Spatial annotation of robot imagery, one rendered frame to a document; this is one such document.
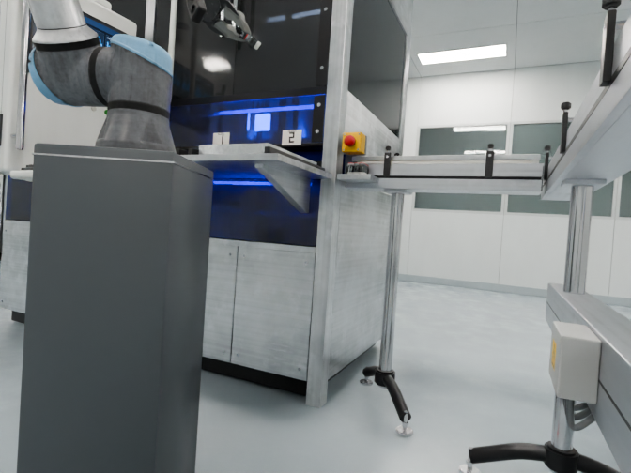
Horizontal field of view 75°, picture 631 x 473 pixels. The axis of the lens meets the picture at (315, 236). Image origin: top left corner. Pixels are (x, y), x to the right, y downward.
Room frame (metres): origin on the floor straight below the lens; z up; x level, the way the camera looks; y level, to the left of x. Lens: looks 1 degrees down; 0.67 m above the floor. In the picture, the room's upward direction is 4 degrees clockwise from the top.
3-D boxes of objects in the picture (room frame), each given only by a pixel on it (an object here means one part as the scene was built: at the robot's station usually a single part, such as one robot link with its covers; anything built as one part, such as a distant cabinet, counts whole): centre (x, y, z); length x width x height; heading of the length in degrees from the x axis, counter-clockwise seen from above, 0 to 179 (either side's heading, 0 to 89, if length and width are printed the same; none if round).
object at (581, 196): (1.09, -0.69, 0.46); 0.09 x 0.09 x 0.77; 65
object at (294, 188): (1.43, 0.12, 0.79); 0.34 x 0.03 x 0.13; 155
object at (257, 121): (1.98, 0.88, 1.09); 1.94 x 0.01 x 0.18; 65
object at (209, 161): (1.55, 0.34, 0.87); 0.70 x 0.48 x 0.02; 65
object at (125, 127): (0.84, 0.37, 0.84); 0.15 x 0.15 x 0.10
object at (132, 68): (0.84, 0.38, 0.96); 0.13 x 0.12 x 0.14; 83
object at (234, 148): (1.44, 0.20, 0.90); 0.34 x 0.26 x 0.04; 155
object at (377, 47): (1.99, -0.26, 1.50); 0.85 x 0.01 x 0.59; 155
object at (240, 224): (1.98, 0.90, 0.73); 1.98 x 0.01 x 0.25; 65
